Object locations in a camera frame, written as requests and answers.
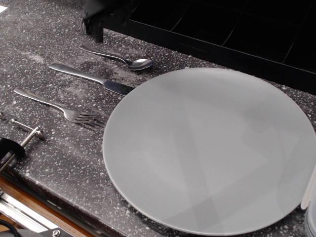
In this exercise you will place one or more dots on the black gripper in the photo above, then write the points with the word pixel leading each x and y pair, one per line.
pixel 96 12

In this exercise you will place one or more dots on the silver metal spoon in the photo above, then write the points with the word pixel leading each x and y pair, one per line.
pixel 133 65

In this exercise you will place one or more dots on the round grey plate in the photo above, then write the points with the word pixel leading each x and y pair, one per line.
pixel 210 151

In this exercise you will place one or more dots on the silver table knife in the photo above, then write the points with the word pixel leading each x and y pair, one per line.
pixel 110 85

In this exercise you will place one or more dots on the silver metal fork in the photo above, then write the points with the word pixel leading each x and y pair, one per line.
pixel 70 115

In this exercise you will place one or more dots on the white paper corner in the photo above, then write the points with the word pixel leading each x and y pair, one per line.
pixel 2 8

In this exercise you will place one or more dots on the metal screw clamp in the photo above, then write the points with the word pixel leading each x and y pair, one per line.
pixel 10 149

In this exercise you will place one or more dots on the black divided cutlery tray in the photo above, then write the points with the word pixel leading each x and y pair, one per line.
pixel 270 39

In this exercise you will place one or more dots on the clear plastic container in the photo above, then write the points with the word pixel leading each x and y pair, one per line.
pixel 309 204

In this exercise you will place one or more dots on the aluminium rail with bracket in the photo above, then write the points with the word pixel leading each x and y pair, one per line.
pixel 29 219

